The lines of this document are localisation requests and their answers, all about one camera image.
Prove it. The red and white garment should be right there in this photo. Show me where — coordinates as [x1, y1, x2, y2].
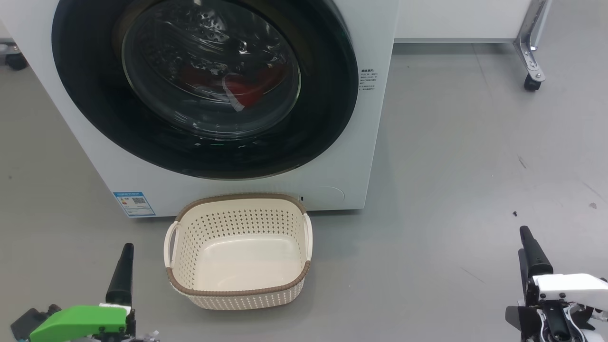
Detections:
[180, 64, 285, 111]

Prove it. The cream perforated laundry basket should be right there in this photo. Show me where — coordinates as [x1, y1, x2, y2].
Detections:
[164, 192, 313, 311]

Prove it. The round white filter cover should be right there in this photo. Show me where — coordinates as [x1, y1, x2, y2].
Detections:
[304, 186, 345, 210]

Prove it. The round black glass washer door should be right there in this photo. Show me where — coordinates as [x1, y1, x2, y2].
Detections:
[51, 0, 359, 180]

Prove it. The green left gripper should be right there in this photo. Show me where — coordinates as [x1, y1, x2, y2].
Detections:
[29, 243, 137, 342]

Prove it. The black caster with metal bracket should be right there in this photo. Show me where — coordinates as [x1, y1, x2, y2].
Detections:
[0, 42, 28, 71]

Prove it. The silver metal cabinet leg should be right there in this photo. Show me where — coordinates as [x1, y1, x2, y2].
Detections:
[513, 0, 551, 82]

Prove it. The blue energy label sticker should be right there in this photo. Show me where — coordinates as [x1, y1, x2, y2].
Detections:
[113, 191, 156, 218]

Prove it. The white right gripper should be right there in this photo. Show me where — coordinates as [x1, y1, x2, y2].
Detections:
[518, 226, 608, 342]

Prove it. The white front-load washing machine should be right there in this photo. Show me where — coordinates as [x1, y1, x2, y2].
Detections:
[0, 0, 399, 218]

